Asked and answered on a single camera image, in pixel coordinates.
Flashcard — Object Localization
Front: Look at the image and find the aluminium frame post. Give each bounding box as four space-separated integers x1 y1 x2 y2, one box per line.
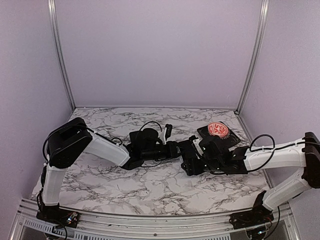
47 0 76 112
236 0 270 115

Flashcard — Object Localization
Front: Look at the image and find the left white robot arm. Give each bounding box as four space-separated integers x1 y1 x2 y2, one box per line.
36 117 181 223

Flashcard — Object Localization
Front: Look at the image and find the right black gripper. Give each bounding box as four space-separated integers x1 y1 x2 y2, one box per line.
181 155 224 176

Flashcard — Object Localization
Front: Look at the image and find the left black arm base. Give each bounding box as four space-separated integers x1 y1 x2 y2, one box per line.
36 204 80 228

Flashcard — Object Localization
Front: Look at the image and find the front aluminium rail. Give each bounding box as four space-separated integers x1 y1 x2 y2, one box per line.
9 199 301 240

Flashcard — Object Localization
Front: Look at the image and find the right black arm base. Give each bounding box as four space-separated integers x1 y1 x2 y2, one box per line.
229 209 274 230

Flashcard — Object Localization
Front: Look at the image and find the left aluminium frame post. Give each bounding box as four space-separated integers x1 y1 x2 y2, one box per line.
47 0 76 112

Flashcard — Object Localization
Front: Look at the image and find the red patterned bowl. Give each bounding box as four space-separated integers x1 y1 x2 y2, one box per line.
207 122 229 138

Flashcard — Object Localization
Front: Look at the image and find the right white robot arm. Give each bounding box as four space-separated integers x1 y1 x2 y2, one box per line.
178 132 320 224

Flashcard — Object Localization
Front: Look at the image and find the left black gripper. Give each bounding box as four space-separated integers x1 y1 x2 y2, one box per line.
142 141 188 161

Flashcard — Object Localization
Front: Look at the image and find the right aluminium frame post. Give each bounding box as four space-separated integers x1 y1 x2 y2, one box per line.
236 0 270 115

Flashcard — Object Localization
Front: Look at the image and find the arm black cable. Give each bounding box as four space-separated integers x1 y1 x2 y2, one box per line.
111 121 163 146
248 134 306 172

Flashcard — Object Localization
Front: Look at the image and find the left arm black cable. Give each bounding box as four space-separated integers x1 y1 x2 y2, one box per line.
111 121 163 146

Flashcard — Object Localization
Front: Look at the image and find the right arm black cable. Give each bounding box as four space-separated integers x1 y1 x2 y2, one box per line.
248 134 306 172

